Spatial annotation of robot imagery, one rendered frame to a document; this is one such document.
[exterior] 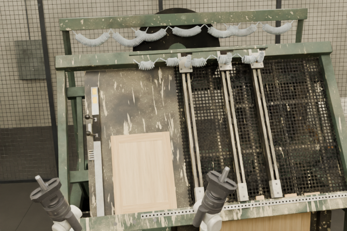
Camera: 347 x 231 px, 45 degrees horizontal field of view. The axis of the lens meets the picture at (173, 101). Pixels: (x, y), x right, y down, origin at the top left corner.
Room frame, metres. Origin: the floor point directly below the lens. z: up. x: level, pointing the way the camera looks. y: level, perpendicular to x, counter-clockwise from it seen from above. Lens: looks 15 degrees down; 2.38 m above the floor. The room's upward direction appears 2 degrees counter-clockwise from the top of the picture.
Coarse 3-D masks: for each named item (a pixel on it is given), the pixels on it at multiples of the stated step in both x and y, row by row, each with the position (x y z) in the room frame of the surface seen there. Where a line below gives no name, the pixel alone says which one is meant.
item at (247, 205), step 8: (280, 200) 2.71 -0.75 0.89; (288, 200) 2.72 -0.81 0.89; (296, 200) 2.72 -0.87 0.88; (304, 200) 2.73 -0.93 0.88; (312, 200) 2.73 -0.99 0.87; (224, 208) 2.65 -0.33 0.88; (232, 208) 2.66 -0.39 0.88; (144, 216) 2.58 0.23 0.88; (152, 216) 2.58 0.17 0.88; (160, 216) 2.59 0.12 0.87
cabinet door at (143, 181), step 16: (112, 144) 2.87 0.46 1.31; (128, 144) 2.88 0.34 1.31; (144, 144) 2.89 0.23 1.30; (160, 144) 2.90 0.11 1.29; (112, 160) 2.80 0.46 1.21; (128, 160) 2.81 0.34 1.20; (144, 160) 2.82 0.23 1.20; (160, 160) 2.83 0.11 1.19; (128, 176) 2.75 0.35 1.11; (144, 176) 2.76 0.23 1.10; (160, 176) 2.77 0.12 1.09; (128, 192) 2.69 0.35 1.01; (144, 192) 2.70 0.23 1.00; (160, 192) 2.71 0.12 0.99; (128, 208) 2.63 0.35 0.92; (144, 208) 2.64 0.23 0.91; (160, 208) 2.65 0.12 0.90
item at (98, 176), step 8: (96, 96) 3.03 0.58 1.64; (96, 104) 3.00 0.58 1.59; (96, 112) 2.96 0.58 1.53; (96, 144) 2.84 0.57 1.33; (96, 152) 2.81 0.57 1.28; (96, 160) 2.77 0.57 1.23; (96, 168) 2.74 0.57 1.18; (96, 176) 2.71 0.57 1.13; (96, 184) 2.68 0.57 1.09; (96, 192) 2.65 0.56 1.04; (96, 200) 2.63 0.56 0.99
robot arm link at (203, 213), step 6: (198, 204) 1.56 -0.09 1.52; (204, 204) 1.50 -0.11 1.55; (198, 210) 1.49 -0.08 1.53; (204, 210) 1.48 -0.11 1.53; (210, 210) 1.48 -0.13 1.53; (216, 210) 1.48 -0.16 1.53; (198, 216) 1.49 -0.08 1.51; (204, 216) 1.51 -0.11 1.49; (210, 216) 1.50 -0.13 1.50; (198, 222) 1.50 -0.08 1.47; (204, 222) 1.51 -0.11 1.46
